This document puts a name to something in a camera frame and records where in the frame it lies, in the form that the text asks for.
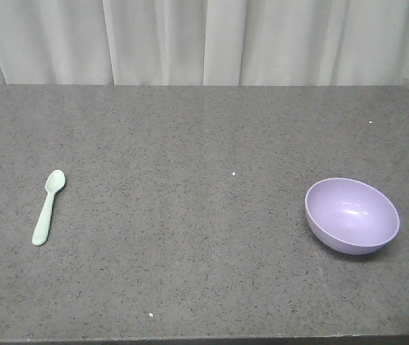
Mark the purple plastic bowl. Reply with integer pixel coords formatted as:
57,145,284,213
305,178,400,255

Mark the pale green plastic spoon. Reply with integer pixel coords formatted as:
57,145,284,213
32,170,66,247

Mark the white curtain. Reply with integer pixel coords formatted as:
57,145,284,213
0,1,409,86

